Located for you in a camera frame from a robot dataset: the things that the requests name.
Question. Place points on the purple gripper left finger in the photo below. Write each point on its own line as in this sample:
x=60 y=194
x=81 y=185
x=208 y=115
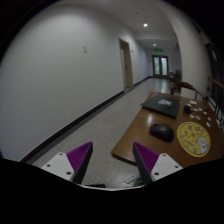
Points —
x=71 y=166

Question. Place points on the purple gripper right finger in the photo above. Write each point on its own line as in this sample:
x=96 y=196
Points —
x=153 y=166

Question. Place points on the black computer mouse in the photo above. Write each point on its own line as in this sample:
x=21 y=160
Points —
x=162 y=131

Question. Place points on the round yellow mouse pad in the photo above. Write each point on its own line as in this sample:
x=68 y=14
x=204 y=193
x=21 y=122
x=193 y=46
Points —
x=194 y=139

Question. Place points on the black laptop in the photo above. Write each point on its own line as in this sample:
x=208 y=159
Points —
x=163 y=105

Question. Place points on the small black object on table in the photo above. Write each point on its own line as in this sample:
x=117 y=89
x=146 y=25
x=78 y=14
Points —
x=187 y=109

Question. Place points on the wooden chair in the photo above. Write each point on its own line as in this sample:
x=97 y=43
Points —
x=185 y=85

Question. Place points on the glass double door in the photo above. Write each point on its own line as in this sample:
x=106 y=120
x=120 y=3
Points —
x=160 y=66

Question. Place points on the green exit sign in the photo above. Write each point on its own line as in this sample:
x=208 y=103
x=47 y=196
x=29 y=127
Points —
x=158 y=50

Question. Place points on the side door in wall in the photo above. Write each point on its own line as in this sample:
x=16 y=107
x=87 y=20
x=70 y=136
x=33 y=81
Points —
x=126 y=64

